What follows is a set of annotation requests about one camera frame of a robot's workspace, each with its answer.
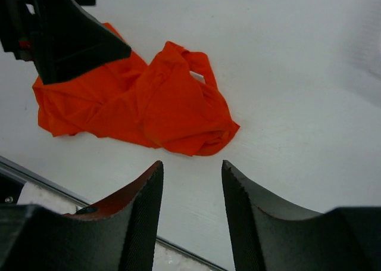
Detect orange t shirt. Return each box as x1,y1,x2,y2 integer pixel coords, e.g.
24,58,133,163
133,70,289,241
33,41,239,156

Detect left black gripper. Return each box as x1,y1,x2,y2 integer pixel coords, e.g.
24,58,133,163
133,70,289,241
1,0,132,85

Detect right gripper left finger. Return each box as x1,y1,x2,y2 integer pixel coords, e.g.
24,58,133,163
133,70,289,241
1,161,164,270

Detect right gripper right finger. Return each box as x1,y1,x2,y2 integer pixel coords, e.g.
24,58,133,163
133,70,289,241
221,161,380,270

